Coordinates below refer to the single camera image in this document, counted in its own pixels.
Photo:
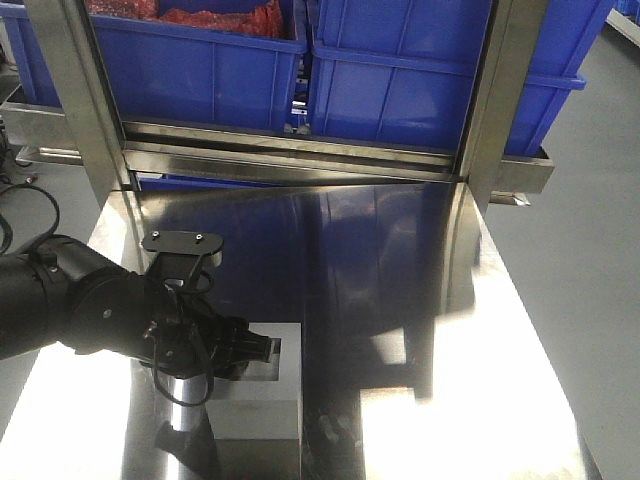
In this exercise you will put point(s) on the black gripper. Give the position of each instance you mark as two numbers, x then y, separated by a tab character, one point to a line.
178	332

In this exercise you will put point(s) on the gray hollow cube base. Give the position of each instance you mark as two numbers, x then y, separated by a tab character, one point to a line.
265	401

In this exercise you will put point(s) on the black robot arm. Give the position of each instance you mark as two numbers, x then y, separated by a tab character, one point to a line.
63	291

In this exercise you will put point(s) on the blue bin with red items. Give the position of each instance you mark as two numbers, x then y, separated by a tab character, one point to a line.
183	73

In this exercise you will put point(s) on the blue bin far left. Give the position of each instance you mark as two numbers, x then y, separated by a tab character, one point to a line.
34	74

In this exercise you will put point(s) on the blue plastic bin right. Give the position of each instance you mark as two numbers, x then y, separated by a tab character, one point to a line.
402	72

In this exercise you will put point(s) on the red mesh bagged items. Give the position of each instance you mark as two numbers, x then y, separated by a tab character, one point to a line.
264	20

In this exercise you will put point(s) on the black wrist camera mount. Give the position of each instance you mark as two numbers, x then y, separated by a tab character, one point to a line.
182	257

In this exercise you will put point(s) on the stainless steel shelf frame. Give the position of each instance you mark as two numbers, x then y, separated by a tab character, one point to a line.
88	130

